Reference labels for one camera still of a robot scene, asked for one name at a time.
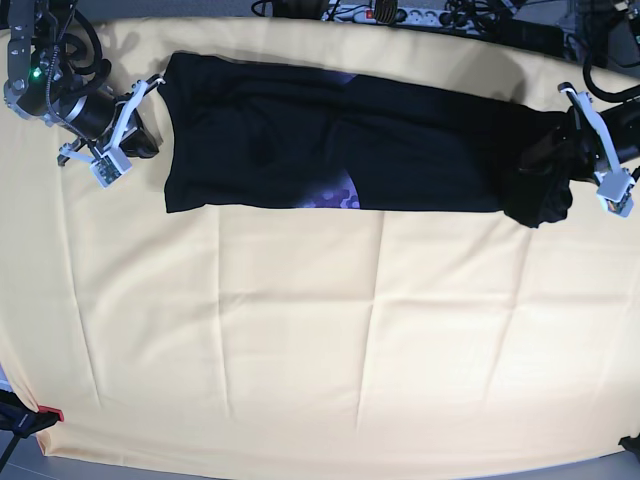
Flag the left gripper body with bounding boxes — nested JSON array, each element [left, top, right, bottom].
[[569, 102, 639, 178]]

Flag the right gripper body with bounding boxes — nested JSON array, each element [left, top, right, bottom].
[[62, 94, 159, 159]]

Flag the black T-shirt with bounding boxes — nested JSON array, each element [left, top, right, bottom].
[[159, 52, 582, 228]]

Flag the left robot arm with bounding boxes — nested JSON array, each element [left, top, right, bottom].
[[563, 1, 639, 165]]

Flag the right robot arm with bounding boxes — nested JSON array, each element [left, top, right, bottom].
[[1, 1, 164, 168]]

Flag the white power strip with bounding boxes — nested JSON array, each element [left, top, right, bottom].
[[322, 1, 499, 34]]

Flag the black red clamp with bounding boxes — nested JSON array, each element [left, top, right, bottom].
[[0, 390, 64, 438]]

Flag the black clamp corner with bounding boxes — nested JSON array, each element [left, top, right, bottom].
[[618, 435, 640, 457]]

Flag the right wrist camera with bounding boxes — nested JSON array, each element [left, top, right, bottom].
[[90, 148, 132, 188]]

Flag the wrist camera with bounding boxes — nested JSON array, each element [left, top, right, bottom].
[[595, 168, 636, 218], [90, 148, 132, 188]]

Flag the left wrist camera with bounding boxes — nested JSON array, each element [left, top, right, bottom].
[[595, 168, 636, 218]]

